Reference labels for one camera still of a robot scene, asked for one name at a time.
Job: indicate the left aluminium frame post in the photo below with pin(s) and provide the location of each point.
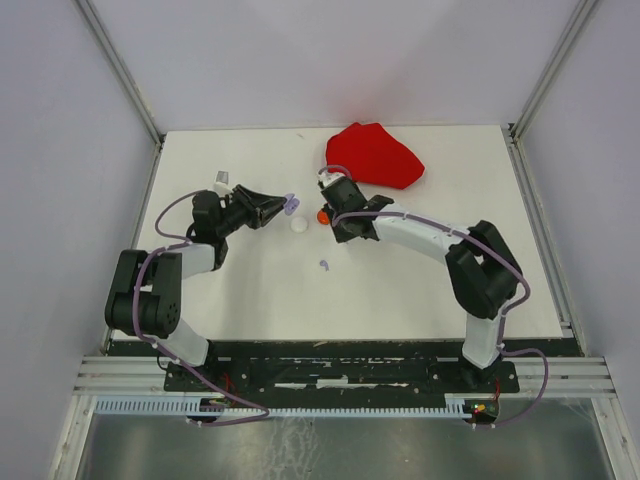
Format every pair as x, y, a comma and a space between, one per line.
92, 19

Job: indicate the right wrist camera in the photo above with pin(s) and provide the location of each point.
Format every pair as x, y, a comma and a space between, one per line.
326, 178

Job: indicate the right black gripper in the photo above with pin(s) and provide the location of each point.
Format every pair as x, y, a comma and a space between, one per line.
341, 235

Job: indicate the white earbud charging case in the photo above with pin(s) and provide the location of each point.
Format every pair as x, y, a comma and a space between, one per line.
299, 225

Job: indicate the aluminium frame rail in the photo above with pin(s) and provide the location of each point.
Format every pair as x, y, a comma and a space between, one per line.
580, 377

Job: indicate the aluminium frame post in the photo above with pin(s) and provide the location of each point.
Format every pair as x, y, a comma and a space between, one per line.
575, 27
92, 19

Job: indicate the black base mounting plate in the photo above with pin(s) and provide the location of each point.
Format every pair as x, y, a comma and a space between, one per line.
352, 374

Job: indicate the red cloth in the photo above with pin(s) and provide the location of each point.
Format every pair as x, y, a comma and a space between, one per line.
373, 156

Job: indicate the purple earbud charging case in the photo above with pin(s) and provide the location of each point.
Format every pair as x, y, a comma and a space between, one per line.
291, 204

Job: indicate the orange earbud charging case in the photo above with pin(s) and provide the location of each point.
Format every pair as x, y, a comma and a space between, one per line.
323, 218

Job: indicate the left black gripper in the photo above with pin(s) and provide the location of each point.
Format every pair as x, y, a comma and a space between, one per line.
267, 206

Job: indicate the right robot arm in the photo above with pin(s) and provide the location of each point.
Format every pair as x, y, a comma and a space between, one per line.
486, 279

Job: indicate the right aluminium frame post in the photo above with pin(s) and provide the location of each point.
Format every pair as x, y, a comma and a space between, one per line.
575, 27

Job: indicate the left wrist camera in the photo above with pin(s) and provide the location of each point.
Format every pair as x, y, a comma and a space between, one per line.
221, 184

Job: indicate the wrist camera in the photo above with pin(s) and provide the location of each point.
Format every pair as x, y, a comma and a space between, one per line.
326, 178
221, 184

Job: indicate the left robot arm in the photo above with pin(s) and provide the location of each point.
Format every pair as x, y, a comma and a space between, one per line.
145, 297

